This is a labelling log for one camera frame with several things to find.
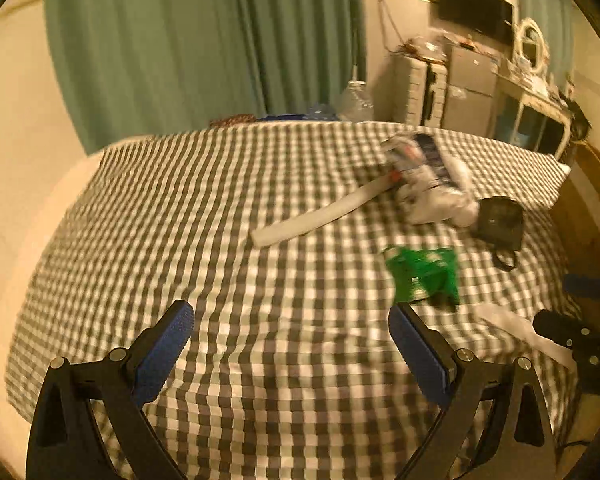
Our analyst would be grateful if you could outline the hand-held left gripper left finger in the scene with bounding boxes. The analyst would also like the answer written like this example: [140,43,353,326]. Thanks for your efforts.
[26,300,195,480]

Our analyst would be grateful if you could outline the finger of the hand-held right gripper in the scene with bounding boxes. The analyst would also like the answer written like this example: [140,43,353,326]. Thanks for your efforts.
[564,272,600,303]
[532,310,593,358]

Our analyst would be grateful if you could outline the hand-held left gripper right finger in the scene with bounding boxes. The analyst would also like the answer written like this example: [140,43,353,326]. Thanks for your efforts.
[389,301,557,480]

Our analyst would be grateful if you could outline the white paper strip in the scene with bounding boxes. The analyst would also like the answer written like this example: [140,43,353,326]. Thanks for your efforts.
[472,302,573,368]

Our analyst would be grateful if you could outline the brown cardboard box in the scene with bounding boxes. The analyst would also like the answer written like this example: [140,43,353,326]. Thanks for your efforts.
[550,142,600,281]

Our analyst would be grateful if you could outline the green foil packet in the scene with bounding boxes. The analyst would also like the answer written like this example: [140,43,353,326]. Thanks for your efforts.
[384,246,461,308]

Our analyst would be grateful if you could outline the black pouch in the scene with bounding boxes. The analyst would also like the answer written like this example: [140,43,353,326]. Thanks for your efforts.
[475,196,526,271]

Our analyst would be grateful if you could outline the checkered bedsheet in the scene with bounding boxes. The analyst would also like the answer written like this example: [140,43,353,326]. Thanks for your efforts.
[5,121,581,480]

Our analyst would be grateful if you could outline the long white tube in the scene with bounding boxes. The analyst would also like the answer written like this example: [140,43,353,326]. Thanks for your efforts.
[250,172,398,248]

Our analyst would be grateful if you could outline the white glass-door cabinet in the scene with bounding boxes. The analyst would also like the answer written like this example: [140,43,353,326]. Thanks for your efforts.
[495,72,573,161]

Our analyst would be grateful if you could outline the grey fridge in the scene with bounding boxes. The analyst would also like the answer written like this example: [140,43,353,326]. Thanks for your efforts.
[442,42,501,136]

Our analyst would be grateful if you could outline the white framed mirror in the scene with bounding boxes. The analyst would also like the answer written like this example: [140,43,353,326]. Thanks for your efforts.
[510,17,551,78]

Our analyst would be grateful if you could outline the white drawer unit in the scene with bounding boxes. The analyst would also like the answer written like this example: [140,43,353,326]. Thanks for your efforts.
[390,52,451,128]

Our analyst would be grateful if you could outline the clear water bottle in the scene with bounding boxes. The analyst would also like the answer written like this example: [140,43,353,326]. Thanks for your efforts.
[336,80,376,123]

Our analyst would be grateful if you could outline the blue plastic bag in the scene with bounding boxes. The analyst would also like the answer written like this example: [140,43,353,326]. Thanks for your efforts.
[305,102,338,121]

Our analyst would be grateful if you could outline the narrow green curtain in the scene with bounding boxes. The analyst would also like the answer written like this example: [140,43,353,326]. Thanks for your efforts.
[512,0,576,91]

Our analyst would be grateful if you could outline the black television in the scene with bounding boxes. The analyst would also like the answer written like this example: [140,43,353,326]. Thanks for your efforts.
[437,0,515,46]

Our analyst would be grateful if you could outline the wide green curtain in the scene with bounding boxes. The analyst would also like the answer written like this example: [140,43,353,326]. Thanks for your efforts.
[40,0,368,153]

